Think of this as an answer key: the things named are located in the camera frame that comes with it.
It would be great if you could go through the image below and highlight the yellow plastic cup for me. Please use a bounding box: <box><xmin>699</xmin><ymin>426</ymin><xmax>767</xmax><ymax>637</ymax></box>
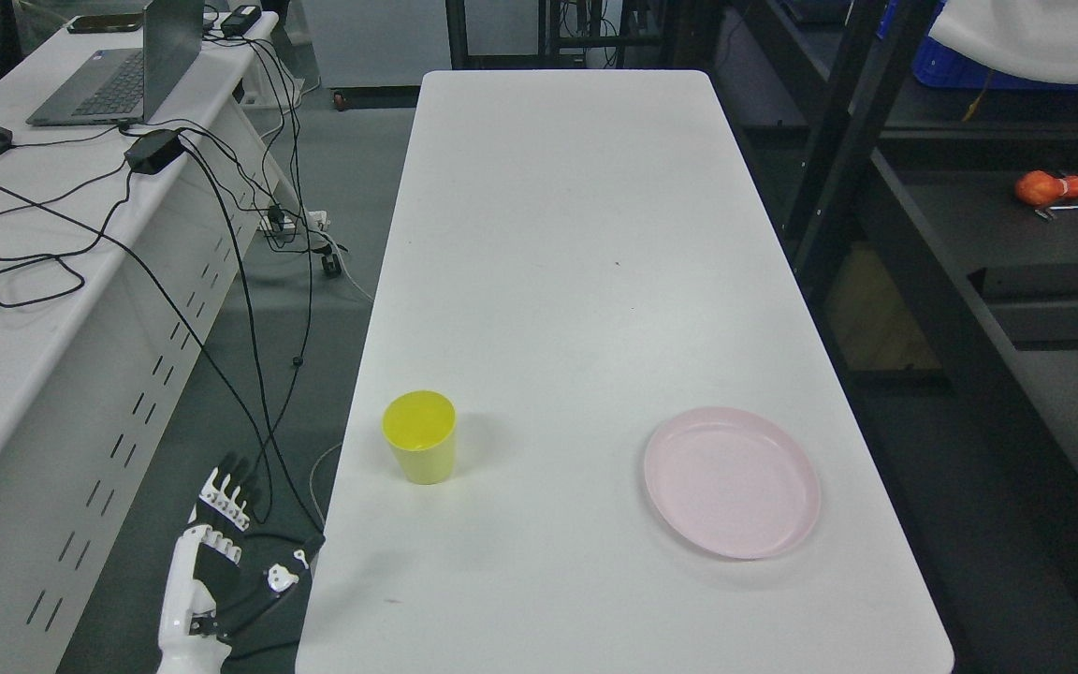
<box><xmin>382</xmin><ymin>389</ymin><xmax>458</xmax><ymax>485</ymax></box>

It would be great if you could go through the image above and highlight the orange toy on shelf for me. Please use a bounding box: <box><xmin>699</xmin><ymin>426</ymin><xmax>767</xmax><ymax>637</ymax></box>
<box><xmin>1013</xmin><ymin>170</ymin><xmax>1078</xmax><ymax>208</ymax></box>

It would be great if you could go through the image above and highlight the white table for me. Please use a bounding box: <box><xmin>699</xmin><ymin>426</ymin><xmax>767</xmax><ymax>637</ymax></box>
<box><xmin>296</xmin><ymin>71</ymin><xmax>954</xmax><ymax>673</ymax></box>

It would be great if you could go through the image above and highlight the pink plastic plate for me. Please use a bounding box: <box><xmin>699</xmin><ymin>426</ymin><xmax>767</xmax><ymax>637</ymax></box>
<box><xmin>642</xmin><ymin>405</ymin><xmax>821</xmax><ymax>562</ymax></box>

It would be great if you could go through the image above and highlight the white power strip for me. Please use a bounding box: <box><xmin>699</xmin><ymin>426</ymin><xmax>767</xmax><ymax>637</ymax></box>
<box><xmin>258</xmin><ymin>210</ymin><xmax>330</xmax><ymax>236</ymax></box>

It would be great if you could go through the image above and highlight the black power adapter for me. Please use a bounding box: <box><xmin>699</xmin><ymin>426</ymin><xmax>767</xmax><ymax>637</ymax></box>
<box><xmin>124</xmin><ymin>129</ymin><xmax>185</xmax><ymax>175</ymax></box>

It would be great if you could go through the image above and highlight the black charger brick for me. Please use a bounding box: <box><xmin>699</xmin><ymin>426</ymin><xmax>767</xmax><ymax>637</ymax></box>
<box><xmin>218</xmin><ymin>5</ymin><xmax>264</xmax><ymax>38</ymax></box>

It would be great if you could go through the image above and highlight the black shelving rack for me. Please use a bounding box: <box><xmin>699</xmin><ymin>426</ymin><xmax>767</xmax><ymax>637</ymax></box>
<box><xmin>709</xmin><ymin>1</ymin><xmax>1078</xmax><ymax>673</ymax></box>

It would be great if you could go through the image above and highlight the white side desk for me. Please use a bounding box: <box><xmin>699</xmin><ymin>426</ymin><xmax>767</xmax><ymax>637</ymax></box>
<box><xmin>0</xmin><ymin>31</ymin><xmax>258</xmax><ymax>673</ymax></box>

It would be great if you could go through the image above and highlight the blue plastic crate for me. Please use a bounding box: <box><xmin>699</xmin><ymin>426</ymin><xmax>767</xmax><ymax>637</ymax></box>
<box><xmin>912</xmin><ymin>36</ymin><xmax>1078</xmax><ymax>91</ymax></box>

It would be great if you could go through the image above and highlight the grey laptop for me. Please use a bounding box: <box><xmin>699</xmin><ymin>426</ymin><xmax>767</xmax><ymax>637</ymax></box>
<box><xmin>26</xmin><ymin>1</ymin><xmax>204</xmax><ymax>127</ymax></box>

